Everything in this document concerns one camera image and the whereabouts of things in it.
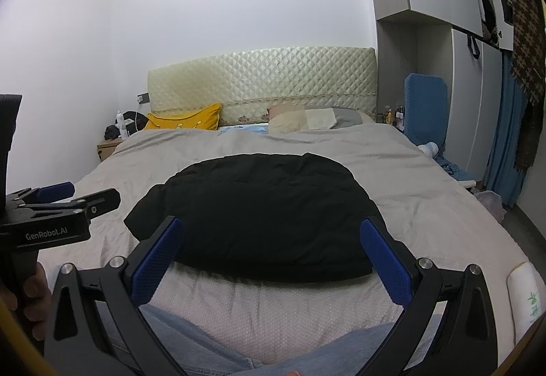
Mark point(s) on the dark wall socket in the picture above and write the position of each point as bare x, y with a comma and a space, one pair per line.
142, 98

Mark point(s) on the person's left hand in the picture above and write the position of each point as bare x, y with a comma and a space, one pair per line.
36, 286

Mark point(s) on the blue cushion board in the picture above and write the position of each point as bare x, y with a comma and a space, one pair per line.
426, 111

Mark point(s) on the black sweater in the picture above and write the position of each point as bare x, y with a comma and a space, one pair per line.
256, 209

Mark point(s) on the grey plush cloth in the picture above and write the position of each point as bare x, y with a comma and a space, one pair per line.
490, 203

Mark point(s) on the beige patchwork pillow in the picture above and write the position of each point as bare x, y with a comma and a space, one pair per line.
311, 119

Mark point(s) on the wooden nightstand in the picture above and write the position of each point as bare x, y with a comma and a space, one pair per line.
106, 149

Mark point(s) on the white spray bottle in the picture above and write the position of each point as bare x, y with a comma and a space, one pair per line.
121, 126

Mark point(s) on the cream quilted headboard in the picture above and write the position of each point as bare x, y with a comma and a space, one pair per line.
264, 77

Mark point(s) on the black pouch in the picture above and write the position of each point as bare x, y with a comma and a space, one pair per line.
111, 132

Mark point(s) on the blue crumpled cloth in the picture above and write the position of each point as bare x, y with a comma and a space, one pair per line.
452, 169

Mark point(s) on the group of small cosmetic bottles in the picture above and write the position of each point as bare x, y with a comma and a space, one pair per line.
394, 117

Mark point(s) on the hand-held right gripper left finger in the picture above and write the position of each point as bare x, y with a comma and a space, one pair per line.
158, 256

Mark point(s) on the white towel with green print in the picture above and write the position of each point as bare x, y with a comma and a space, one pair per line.
522, 290

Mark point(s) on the yellow pillow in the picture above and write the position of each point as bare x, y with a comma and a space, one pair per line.
183, 120

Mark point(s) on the light blue printed sheet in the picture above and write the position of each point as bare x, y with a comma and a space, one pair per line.
243, 129

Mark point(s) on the brown patterned hanging garment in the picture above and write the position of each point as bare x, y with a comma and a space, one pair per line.
527, 38

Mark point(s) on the bed with grey cover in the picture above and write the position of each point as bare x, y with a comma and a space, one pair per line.
405, 188

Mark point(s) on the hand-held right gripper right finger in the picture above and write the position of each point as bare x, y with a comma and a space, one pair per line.
384, 260

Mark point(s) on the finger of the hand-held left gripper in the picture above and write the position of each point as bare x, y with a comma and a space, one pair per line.
102, 199
55, 190

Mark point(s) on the white cloth bundle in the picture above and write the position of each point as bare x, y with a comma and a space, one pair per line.
428, 149

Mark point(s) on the blue hanging curtain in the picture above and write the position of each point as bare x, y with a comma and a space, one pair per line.
505, 145

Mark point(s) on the person's blue jeans legs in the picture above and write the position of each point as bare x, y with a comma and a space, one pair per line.
192, 346

